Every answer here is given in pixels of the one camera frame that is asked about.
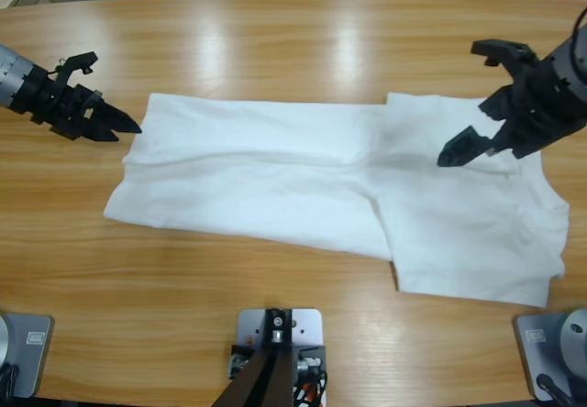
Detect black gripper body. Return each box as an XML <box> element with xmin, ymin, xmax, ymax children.
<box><xmin>493</xmin><ymin>60</ymin><xmax>587</xmax><ymax>160</ymax></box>
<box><xmin>10</xmin><ymin>69</ymin><xmax>118</xmax><ymax>142</ymax></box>

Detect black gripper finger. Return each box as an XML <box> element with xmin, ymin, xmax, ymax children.
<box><xmin>75</xmin><ymin>85</ymin><xmax>105</xmax><ymax>106</ymax></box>
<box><xmin>88</xmin><ymin>99</ymin><xmax>143</xmax><ymax>143</ymax></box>
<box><xmin>476</xmin><ymin>86</ymin><xmax>513</xmax><ymax>124</ymax></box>
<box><xmin>437</xmin><ymin>125</ymin><xmax>498</xmax><ymax>169</ymax></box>

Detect white t-shirt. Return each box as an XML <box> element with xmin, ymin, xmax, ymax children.
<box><xmin>103</xmin><ymin>91</ymin><xmax>570</xmax><ymax>310</ymax></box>

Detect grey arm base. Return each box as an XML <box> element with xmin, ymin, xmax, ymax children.
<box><xmin>512</xmin><ymin>306</ymin><xmax>587</xmax><ymax>402</ymax></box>
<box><xmin>0</xmin><ymin>313</ymin><xmax>55</xmax><ymax>399</ymax></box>

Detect white mounting block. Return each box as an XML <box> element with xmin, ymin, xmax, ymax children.
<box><xmin>236</xmin><ymin>307</ymin><xmax>325</xmax><ymax>349</ymax></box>

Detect silver cylindrical fitting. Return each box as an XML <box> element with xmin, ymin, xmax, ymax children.
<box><xmin>296</xmin><ymin>355</ymin><xmax>323</xmax><ymax>375</ymax></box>
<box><xmin>227</xmin><ymin>353</ymin><xmax>251</xmax><ymax>378</ymax></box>

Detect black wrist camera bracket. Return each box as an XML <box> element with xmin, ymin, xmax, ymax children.
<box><xmin>53</xmin><ymin>50</ymin><xmax>100</xmax><ymax>88</ymax></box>
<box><xmin>471</xmin><ymin>38</ymin><xmax>540</xmax><ymax>77</ymax></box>

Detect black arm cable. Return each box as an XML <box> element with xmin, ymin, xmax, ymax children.
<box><xmin>570</xmin><ymin>6</ymin><xmax>587</xmax><ymax>38</ymax></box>

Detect black base cable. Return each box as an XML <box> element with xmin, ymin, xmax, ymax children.
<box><xmin>0</xmin><ymin>361</ymin><xmax>20</xmax><ymax>400</ymax></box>
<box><xmin>535</xmin><ymin>373</ymin><xmax>572</xmax><ymax>407</ymax></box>

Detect orange and black cables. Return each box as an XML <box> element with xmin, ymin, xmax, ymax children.
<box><xmin>292</xmin><ymin>369</ymin><xmax>329</xmax><ymax>407</ymax></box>

